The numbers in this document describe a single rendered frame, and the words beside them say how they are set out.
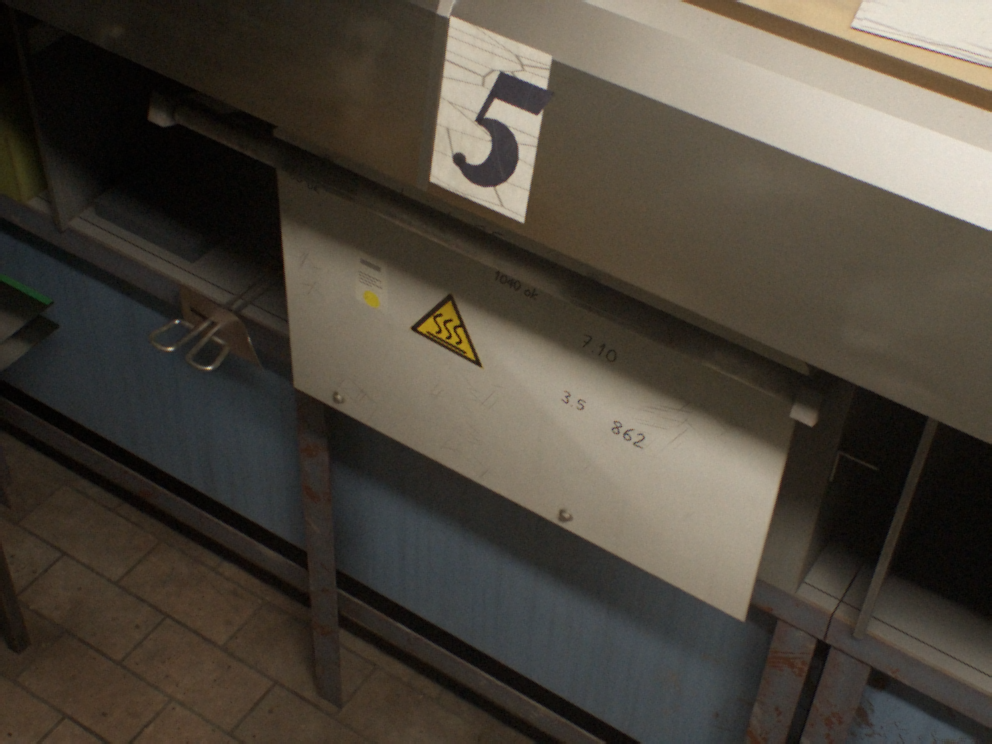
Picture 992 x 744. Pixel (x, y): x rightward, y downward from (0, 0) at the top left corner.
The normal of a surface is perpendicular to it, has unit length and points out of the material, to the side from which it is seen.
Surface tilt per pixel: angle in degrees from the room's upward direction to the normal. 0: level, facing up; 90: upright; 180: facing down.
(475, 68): 80
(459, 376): 90
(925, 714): 90
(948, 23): 27
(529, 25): 55
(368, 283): 90
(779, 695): 90
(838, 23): 33
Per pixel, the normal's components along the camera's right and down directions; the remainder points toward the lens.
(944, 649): 0.05, -0.72
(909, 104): -0.25, -0.29
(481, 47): -0.52, 0.43
